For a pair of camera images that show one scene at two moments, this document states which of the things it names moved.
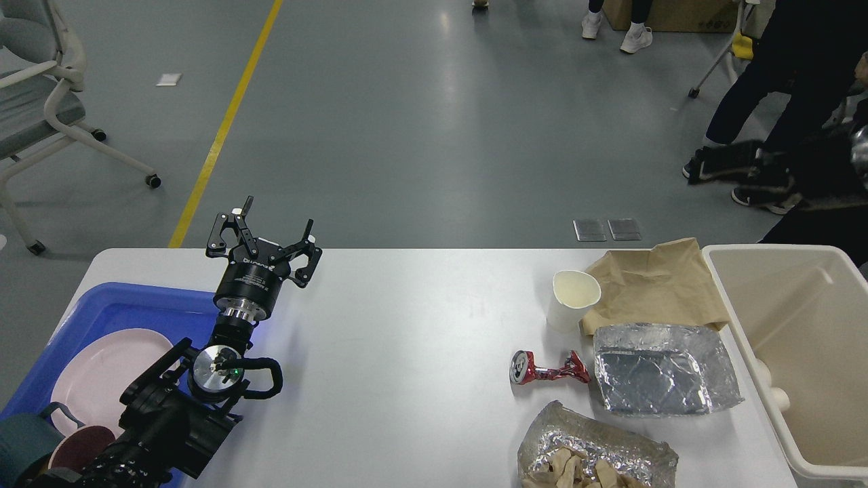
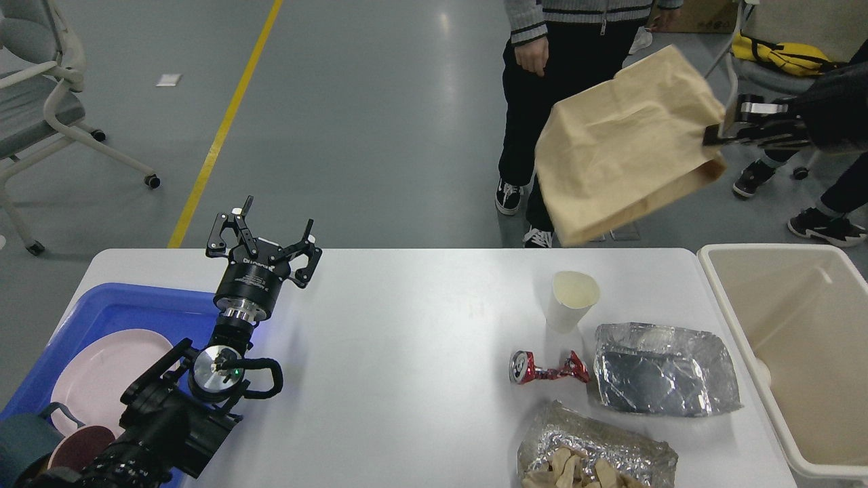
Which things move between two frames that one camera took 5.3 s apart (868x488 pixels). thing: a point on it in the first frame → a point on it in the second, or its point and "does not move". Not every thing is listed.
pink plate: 90,382 does not move
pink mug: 80,446 does not move
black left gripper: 252,278 does not move
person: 820,214 → 559,51
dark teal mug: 26,441 does not move
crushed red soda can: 523,370 does not move
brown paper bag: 670,284 → 612,153
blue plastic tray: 182,316 does not move
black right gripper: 822,169 → 835,112
